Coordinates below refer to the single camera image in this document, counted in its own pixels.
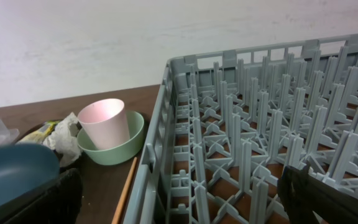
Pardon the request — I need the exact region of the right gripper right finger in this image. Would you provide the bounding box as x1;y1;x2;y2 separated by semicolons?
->
277;166;358;223

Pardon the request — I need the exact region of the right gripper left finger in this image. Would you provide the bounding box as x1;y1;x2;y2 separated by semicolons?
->
0;168;83;223

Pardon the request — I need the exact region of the dark blue plate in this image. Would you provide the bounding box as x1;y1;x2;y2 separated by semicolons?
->
0;143;60;206

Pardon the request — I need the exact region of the white napkin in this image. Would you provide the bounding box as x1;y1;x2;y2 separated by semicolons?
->
43;112;82;167

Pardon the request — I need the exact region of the yellow snack wrapper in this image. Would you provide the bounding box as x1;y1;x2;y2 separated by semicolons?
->
17;120;60;144

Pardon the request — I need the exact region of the grey dishwasher rack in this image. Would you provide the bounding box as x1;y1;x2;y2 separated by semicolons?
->
124;34;358;223

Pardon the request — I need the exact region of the dark brown serving tray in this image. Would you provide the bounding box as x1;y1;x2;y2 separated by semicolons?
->
11;123;150;224

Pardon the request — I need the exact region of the wooden chopstick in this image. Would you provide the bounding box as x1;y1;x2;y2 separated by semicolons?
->
111;157;137;224

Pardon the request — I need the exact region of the green bowl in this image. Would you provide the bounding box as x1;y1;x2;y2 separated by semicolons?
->
77;110;145;166

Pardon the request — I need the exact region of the pink cup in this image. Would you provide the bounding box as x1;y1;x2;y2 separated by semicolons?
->
77;98;130;150

